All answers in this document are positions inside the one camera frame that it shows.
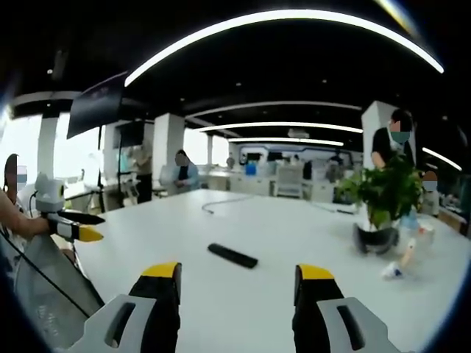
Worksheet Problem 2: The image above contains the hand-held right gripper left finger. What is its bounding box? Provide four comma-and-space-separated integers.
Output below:
69, 261, 183, 353

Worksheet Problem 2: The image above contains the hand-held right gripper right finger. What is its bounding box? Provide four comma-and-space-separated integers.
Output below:
292, 263, 406, 353

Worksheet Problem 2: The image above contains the black remote control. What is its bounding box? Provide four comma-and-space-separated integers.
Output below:
207, 242, 260, 270

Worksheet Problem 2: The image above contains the black tripod stand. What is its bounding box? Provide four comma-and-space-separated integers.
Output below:
96, 124, 105, 211

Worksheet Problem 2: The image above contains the person's grey clothing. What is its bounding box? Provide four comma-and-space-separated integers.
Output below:
13, 232, 106, 351

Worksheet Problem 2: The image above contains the black hanging monitor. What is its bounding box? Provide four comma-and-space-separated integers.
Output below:
66, 71, 128, 140

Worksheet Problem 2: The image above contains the small white bottle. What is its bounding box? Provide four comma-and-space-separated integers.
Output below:
381, 238, 417, 281

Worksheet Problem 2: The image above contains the white office chair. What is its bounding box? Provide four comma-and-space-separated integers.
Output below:
275, 166, 305, 200

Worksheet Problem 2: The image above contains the clear plastic container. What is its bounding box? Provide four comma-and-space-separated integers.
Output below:
414, 215, 436, 244

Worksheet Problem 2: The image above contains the green potted plant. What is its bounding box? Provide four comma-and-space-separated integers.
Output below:
333, 153, 428, 255

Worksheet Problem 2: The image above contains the short ceiling light strip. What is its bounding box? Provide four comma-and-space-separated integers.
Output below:
227, 137, 345, 147

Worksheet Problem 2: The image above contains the long ceiling light strip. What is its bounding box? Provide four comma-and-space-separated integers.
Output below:
197, 121, 364, 135

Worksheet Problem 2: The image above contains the curved ceiling light strip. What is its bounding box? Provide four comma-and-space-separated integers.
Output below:
124, 10, 445, 88

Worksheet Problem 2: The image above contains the thin black cable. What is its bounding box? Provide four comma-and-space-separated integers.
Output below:
0, 235, 91, 319

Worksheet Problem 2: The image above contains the grey cable on table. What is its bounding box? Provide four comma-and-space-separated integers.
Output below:
202, 194, 255, 216

